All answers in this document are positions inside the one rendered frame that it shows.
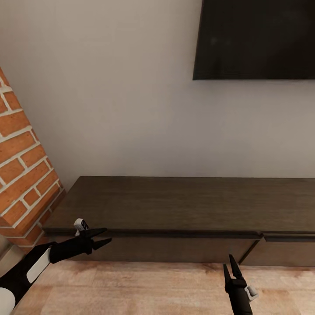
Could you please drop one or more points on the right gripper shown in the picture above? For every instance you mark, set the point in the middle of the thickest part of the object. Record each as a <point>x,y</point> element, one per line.
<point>236,288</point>

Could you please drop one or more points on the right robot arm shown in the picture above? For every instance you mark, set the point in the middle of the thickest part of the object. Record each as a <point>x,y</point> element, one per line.
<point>239,293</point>

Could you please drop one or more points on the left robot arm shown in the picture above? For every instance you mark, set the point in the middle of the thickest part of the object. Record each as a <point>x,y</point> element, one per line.
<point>17,281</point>

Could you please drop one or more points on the cabinet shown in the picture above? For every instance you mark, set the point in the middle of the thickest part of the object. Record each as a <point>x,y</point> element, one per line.
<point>260,221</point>

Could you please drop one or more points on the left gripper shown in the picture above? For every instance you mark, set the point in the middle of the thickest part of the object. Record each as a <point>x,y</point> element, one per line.
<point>84,243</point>

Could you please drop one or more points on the wall mounted tv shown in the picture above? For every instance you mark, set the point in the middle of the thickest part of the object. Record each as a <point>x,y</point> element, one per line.
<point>255,40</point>

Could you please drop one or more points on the wood fireplace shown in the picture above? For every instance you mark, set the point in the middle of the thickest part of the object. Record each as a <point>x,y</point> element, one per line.
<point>10,255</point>

